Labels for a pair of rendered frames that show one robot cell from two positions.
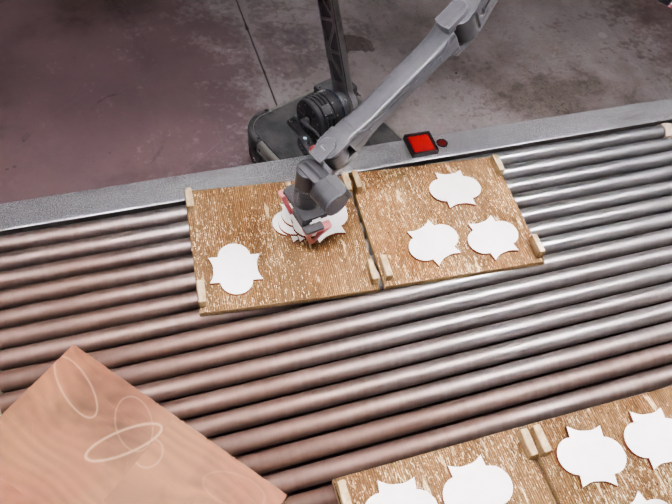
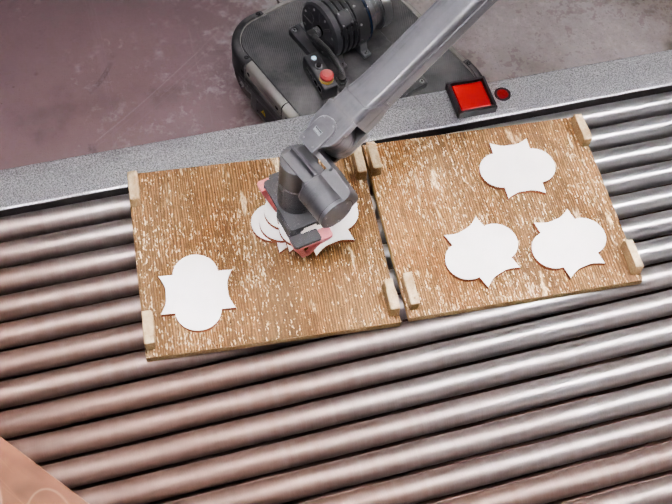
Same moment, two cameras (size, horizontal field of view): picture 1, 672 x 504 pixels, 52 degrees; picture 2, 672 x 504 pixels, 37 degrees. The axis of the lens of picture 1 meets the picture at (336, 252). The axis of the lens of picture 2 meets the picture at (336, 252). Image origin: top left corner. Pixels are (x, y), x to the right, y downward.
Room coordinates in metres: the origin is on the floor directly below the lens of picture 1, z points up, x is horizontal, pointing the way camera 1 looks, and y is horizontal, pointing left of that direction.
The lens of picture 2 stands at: (0.14, -0.04, 2.39)
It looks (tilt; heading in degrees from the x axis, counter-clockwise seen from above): 60 degrees down; 3
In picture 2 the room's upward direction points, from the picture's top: 8 degrees clockwise
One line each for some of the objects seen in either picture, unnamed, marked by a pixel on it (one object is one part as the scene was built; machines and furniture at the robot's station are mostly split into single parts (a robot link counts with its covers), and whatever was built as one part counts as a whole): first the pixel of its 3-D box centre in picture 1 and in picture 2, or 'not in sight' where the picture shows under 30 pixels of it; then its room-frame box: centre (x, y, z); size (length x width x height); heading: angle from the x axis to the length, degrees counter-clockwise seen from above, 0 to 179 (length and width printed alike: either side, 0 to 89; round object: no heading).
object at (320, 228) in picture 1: (311, 226); (303, 234); (0.96, 0.07, 1.02); 0.07 x 0.07 x 0.09; 38
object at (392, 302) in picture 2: (372, 271); (391, 297); (0.91, -0.09, 0.95); 0.06 x 0.02 x 0.03; 21
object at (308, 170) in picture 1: (310, 178); (300, 171); (0.99, 0.08, 1.15); 0.07 x 0.06 x 0.07; 47
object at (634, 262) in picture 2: (536, 245); (632, 256); (1.08, -0.48, 0.95); 0.06 x 0.02 x 0.03; 22
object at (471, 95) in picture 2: (420, 144); (471, 97); (1.38, -0.18, 0.92); 0.06 x 0.06 x 0.01; 26
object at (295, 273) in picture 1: (278, 240); (259, 248); (0.97, 0.14, 0.93); 0.41 x 0.35 x 0.02; 111
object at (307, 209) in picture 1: (306, 195); (296, 192); (0.99, 0.09, 1.09); 0.10 x 0.07 x 0.07; 38
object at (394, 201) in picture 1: (443, 218); (497, 212); (1.13, -0.25, 0.93); 0.41 x 0.35 x 0.02; 112
